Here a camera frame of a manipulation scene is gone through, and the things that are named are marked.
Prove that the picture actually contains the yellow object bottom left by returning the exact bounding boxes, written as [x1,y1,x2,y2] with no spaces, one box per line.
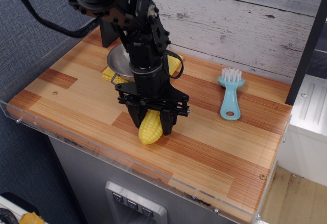
[19,212,45,224]

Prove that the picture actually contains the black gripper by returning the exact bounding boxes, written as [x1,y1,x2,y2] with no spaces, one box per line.
[115,63,190,136]

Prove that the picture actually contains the yellow folded sponge cloth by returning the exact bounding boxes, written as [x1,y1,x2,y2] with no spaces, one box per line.
[102,55,181,83]

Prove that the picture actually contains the clear acrylic table guard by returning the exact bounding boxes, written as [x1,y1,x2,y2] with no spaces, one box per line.
[2,30,291,223]

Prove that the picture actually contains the light blue dish brush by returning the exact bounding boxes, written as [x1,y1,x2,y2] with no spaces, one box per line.
[218,68,245,121]

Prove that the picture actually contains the yellow plastic corn cob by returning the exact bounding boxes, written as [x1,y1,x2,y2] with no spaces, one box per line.
[138,110,163,145]

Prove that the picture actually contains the white toy sink unit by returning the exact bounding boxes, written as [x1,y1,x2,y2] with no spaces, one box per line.
[277,75,326,186]

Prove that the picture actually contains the silver dispenser button panel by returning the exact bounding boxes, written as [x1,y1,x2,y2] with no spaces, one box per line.
[105,181,168,223]

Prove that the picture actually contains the black vertical post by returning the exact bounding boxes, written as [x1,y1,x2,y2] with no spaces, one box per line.
[285,0,326,105]

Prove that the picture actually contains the grey toy fridge cabinet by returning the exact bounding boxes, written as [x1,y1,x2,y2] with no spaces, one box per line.
[50,138,232,223]

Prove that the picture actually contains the small steel colander bowl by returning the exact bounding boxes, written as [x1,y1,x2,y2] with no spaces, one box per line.
[107,43,134,84]

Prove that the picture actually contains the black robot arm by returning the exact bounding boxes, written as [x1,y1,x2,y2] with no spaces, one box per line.
[68,0,190,135]

